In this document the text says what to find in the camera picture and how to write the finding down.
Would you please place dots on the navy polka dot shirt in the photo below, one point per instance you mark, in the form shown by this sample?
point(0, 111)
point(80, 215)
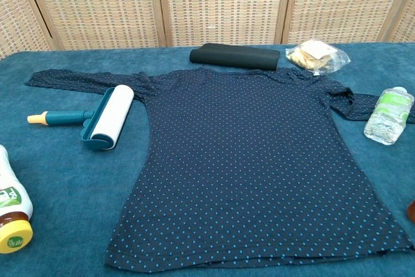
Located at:
point(246, 160)

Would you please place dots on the black folded cloth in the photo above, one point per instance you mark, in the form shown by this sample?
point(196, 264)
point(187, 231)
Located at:
point(233, 56)

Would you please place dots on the woven wicker folding screen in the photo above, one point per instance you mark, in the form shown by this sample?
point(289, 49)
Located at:
point(220, 4)

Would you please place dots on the clear plastic snack bag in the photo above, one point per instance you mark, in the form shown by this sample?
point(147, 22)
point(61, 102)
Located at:
point(313, 54)

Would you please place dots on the blue velvet table cover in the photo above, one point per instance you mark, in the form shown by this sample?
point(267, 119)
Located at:
point(71, 192)

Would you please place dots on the small clear green label bottle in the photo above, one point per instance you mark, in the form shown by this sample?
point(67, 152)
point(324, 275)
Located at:
point(389, 115)

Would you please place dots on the white label yellow cap bottle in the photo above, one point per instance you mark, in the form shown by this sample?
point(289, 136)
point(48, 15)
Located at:
point(13, 199)

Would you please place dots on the yellow label tea bottle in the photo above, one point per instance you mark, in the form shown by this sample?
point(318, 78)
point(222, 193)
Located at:
point(411, 211)

